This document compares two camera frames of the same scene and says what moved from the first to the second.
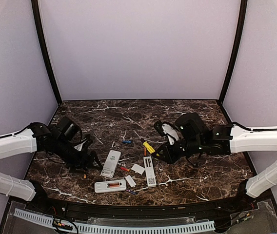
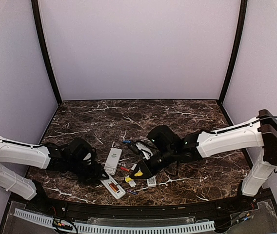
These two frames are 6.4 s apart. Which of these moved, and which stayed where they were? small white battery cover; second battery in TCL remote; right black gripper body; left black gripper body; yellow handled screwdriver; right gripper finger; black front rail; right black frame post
Moved: right black gripper body; right gripper finger; yellow handled screwdriver; left black gripper body
Stayed: second battery in TCL remote; small white battery cover; right black frame post; black front rail
